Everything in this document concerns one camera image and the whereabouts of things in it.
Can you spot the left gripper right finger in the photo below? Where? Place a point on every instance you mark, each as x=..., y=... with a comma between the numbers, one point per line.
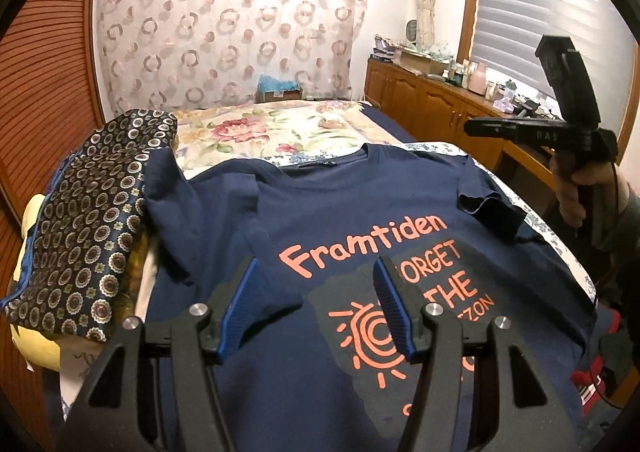
x=515, y=406

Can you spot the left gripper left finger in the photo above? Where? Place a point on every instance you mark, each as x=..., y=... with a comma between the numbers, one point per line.
x=118, y=407

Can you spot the navy printed t-shirt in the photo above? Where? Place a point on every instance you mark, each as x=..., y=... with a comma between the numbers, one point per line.
x=360, y=281

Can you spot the person's right forearm sleeve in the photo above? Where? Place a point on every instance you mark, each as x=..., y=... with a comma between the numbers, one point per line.
x=619, y=245

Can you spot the person's right hand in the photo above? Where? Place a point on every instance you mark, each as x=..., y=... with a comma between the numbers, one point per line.
x=597, y=187

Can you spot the wooden sideboard cabinet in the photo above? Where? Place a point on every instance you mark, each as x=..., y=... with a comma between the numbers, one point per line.
x=435, y=111

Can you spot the pink bottle on sideboard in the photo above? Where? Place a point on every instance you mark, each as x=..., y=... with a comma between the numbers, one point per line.
x=478, y=82

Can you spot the navy medallion patterned cloth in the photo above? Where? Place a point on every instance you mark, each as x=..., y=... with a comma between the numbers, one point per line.
x=77, y=252

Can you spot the grey window blind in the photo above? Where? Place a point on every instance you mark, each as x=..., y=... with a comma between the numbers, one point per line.
x=507, y=33

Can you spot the small grey desk fan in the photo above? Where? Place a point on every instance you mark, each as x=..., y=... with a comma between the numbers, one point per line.
x=412, y=31

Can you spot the floral bed quilt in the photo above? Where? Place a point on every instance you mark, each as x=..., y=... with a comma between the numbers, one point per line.
x=278, y=132

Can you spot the wooden louvered wardrobe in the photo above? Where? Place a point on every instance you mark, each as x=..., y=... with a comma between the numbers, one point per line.
x=49, y=103

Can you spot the cardboard box with blue items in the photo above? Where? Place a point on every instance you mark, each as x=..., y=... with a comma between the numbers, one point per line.
x=270, y=89

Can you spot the circle patterned curtain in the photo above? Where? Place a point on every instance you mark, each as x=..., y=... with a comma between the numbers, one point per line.
x=179, y=54

